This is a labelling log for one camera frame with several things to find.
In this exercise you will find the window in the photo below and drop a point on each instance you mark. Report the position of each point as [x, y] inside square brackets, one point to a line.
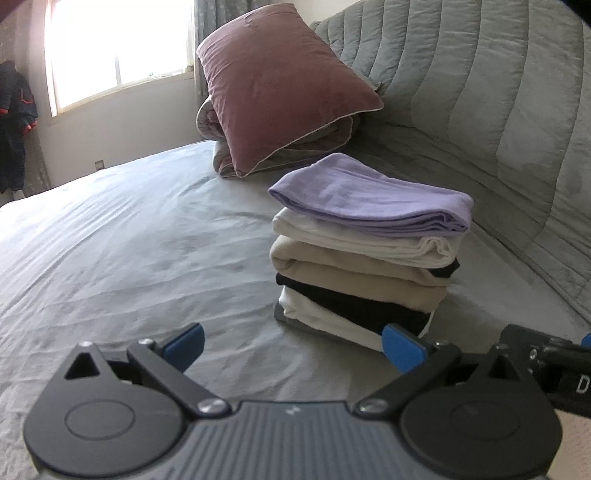
[120, 41]

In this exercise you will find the grey patterned curtain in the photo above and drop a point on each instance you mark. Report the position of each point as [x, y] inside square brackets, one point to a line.
[205, 23]

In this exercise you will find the pink pillow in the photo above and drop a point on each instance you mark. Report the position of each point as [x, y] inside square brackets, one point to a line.
[277, 83]

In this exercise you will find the dark hanging jacket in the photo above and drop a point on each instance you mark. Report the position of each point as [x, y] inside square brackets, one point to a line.
[16, 115]

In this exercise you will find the folded white pink quilt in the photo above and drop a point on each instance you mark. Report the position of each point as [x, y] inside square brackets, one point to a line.
[217, 157]

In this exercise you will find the grey quilted headboard cover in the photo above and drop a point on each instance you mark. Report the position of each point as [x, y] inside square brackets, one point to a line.
[485, 92]

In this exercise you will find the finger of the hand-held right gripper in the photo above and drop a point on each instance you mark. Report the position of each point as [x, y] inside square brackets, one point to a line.
[521, 339]

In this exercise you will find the stack of folded clothes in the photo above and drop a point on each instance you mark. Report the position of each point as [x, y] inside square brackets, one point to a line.
[351, 272]

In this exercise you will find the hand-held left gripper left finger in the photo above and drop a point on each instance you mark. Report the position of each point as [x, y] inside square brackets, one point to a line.
[184, 346]

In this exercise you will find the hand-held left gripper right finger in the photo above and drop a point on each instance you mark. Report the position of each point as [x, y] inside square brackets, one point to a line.
[401, 350]

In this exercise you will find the lilac pants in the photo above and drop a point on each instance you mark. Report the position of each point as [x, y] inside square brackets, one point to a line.
[360, 194]

